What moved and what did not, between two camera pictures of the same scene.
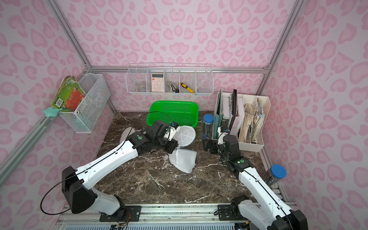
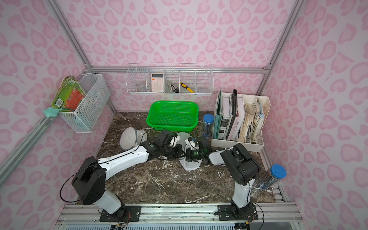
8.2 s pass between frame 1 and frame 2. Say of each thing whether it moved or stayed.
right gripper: moved
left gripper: moved
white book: stayed
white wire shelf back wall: stayed
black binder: stayed
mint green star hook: stayed
